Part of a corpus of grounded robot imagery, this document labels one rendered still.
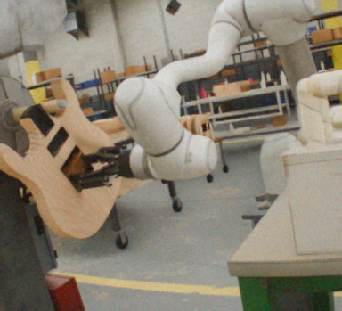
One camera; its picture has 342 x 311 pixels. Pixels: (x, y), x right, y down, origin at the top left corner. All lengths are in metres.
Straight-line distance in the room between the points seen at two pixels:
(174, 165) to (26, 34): 0.45
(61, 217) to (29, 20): 0.52
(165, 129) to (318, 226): 0.39
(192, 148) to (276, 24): 0.50
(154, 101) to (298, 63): 0.61
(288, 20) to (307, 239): 0.73
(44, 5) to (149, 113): 0.40
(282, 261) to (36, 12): 0.76
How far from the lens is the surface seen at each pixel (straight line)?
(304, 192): 0.68
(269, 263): 0.72
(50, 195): 1.13
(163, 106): 0.88
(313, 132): 0.66
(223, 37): 1.25
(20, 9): 1.01
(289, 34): 1.29
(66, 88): 1.22
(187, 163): 0.95
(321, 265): 0.70
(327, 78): 0.65
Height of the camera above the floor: 1.24
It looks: 3 degrees down
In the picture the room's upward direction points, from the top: 11 degrees counter-clockwise
